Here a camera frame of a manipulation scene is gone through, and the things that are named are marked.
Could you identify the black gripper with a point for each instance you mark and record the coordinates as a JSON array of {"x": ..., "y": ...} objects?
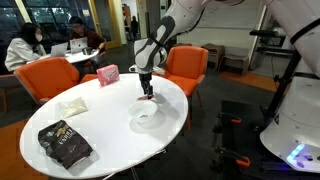
[{"x": 145, "y": 80}]

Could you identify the red marker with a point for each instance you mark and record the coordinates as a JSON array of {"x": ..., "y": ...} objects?
[{"x": 143, "y": 98}]

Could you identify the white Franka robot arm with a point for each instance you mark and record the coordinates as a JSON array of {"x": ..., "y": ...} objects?
[{"x": 180, "y": 20}]

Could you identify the white bowl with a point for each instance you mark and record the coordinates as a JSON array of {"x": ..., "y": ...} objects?
[{"x": 143, "y": 111}]

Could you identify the pink tissue box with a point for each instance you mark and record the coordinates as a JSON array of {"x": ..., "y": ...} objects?
[{"x": 107, "y": 75}]

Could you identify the orange chair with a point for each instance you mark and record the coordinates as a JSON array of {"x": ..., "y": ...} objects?
[
  {"x": 186, "y": 65},
  {"x": 43, "y": 78}
]

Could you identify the round white table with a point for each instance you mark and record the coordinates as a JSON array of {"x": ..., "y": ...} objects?
[{"x": 110, "y": 140}]

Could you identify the standing person in dark clothes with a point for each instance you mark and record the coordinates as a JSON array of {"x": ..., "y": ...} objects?
[{"x": 134, "y": 26}]

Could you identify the black mug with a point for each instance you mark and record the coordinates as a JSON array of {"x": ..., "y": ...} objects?
[{"x": 87, "y": 50}]

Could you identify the wooden stool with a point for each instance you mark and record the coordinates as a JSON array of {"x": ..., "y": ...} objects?
[
  {"x": 213, "y": 50},
  {"x": 235, "y": 61}
]

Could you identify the white plastic packet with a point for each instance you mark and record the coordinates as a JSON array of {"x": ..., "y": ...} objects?
[{"x": 71, "y": 107}]

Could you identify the white office table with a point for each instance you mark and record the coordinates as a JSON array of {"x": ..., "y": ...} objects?
[{"x": 76, "y": 57}]

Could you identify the person in dark red top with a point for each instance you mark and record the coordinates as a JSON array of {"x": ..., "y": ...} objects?
[{"x": 88, "y": 36}]

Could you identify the silver laptop with logo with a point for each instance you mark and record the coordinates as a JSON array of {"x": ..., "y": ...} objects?
[{"x": 79, "y": 44}]

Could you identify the black orange clamp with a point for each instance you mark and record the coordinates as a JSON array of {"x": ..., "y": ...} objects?
[
  {"x": 230, "y": 118},
  {"x": 235, "y": 159}
]

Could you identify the black coffee bag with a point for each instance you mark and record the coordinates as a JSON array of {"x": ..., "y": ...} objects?
[{"x": 65, "y": 143}]

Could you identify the person in white hoodie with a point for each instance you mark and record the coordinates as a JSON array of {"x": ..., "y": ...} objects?
[{"x": 20, "y": 50}]

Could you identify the grey wrist camera bar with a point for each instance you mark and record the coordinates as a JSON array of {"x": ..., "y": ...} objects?
[{"x": 159, "y": 71}]

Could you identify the black stereo camera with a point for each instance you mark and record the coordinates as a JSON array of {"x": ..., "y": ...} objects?
[{"x": 263, "y": 33}]

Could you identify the black camera stand pole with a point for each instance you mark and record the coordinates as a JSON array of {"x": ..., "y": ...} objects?
[{"x": 283, "y": 83}]

